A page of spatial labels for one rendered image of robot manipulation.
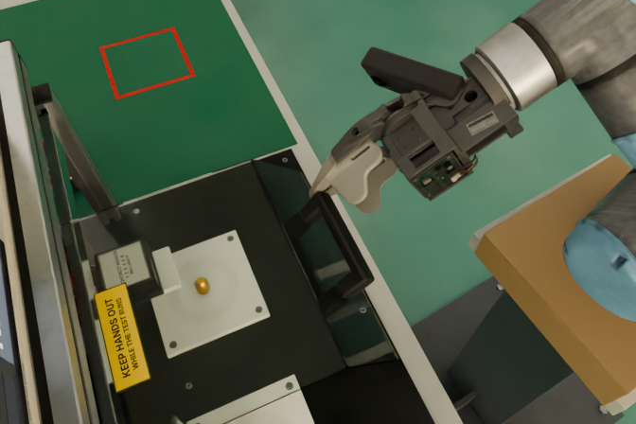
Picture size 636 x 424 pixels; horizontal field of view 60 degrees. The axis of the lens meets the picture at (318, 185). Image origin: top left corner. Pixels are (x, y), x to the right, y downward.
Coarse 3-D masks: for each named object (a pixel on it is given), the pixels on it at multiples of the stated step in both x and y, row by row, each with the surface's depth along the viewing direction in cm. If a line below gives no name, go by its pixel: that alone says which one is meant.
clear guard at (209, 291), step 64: (192, 192) 56; (256, 192) 56; (128, 256) 52; (192, 256) 52; (256, 256) 52; (320, 256) 55; (192, 320) 49; (256, 320) 49; (320, 320) 49; (192, 384) 46; (256, 384) 46
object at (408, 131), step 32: (480, 64) 50; (416, 96) 52; (480, 96) 51; (384, 128) 53; (416, 128) 52; (448, 128) 52; (480, 128) 50; (512, 128) 50; (416, 160) 51; (448, 160) 50
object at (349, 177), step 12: (372, 144) 54; (348, 156) 54; (360, 156) 54; (372, 156) 53; (324, 168) 55; (336, 168) 55; (348, 168) 54; (360, 168) 54; (372, 168) 53; (324, 180) 56; (336, 180) 55; (348, 180) 54; (360, 180) 53; (312, 192) 57; (348, 192) 54; (360, 192) 53
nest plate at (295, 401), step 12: (288, 396) 72; (300, 396) 72; (264, 408) 71; (276, 408) 71; (288, 408) 71; (300, 408) 71; (240, 420) 70; (252, 420) 70; (264, 420) 70; (276, 420) 70; (288, 420) 70; (300, 420) 70; (312, 420) 70
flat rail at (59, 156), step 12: (48, 120) 65; (48, 132) 64; (48, 144) 63; (60, 144) 65; (48, 156) 62; (60, 156) 62; (60, 168) 61; (60, 180) 60; (60, 192) 59; (72, 192) 62; (60, 204) 58; (72, 204) 60; (60, 216) 57; (72, 216) 58
